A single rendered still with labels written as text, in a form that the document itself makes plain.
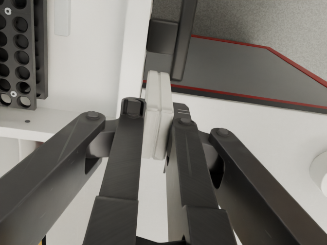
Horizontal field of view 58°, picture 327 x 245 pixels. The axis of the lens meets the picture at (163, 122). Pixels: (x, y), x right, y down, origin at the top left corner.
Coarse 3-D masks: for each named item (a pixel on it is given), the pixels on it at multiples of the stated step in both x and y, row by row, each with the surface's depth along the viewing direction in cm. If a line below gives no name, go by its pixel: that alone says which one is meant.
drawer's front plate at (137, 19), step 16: (128, 0) 22; (144, 0) 22; (128, 16) 22; (144, 16) 22; (128, 32) 23; (144, 32) 23; (128, 48) 23; (144, 48) 23; (128, 64) 24; (144, 64) 30; (128, 80) 24; (128, 96) 25
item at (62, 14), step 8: (56, 0) 29; (64, 0) 29; (56, 8) 29; (64, 8) 29; (56, 16) 30; (64, 16) 30; (56, 24) 30; (64, 24) 30; (56, 32) 30; (64, 32) 30
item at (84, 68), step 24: (48, 0) 30; (72, 0) 30; (96, 0) 30; (120, 0) 30; (48, 24) 31; (72, 24) 31; (96, 24) 31; (120, 24) 31; (48, 48) 32; (72, 48) 32; (96, 48) 32; (120, 48) 32; (48, 72) 33; (72, 72) 33; (96, 72) 33; (120, 72) 33; (48, 96) 34; (72, 96) 34; (96, 96) 35; (0, 120) 31; (24, 120) 32; (48, 120) 32; (72, 120) 33
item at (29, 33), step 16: (32, 0) 24; (16, 16) 25; (32, 16) 25; (16, 32) 25; (32, 32) 25; (16, 48) 26; (32, 48) 26; (16, 64) 26; (32, 64) 26; (16, 80) 27; (32, 80) 27; (16, 96) 28; (32, 96) 28
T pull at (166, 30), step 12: (192, 0) 23; (180, 12) 24; (192, 12) 23; (156, 24) 24; (168, 24) 24; (180, 24) 24; (192, 24) 24; (156, 36) 24; (168, 36) 24; (180, 36) 24; (156, 48) 25; (168, 48) 25; (180, 48) 25; (180, 60) 25; (180, 72) 26
